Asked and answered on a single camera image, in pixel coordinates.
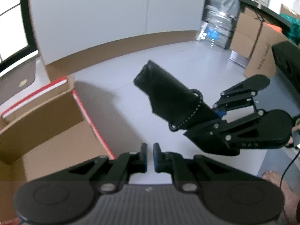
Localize black shopping bag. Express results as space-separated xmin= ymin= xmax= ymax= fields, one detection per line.
xmin=134 ymin=60 xmax=220 ymax=132

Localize person's right hand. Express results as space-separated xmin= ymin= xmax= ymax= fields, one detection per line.
xmin=287 ymin=125 xmax=299 ymax=146

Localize white small box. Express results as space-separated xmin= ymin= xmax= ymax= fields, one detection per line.
xmin=229 ymin=51 xmax=249 ymax=68

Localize red cardboard shoe box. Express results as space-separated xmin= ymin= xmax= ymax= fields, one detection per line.
xmin=1 ymin=76 xmax=114 ymax=222

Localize large cardboard box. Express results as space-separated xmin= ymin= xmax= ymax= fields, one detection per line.
xmin=244 ymin=24 xmax=289 ymax=78

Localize small cardboard box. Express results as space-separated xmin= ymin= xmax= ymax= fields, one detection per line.
xmin=230 ymin=12 xmax=263 ymax=59

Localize person's bare foot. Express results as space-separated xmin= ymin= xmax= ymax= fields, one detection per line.
xmin=262 ymin=170 xmax=300 ymax=225

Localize clear water bottle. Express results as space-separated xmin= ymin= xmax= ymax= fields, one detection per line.
xmin=195 ymin=5 xmax=236 ymax=50

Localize brown door mat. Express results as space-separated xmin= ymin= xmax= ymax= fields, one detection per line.
xmin=1 ymin=60 xmax=36 ymax=104

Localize white cabinet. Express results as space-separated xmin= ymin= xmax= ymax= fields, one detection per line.
xmin=29 ymin=0 xmax=204 ymax=80

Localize black usb cable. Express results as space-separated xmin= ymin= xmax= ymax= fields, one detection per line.
xmin=279 ymin=149 xmax=300 ymax=193

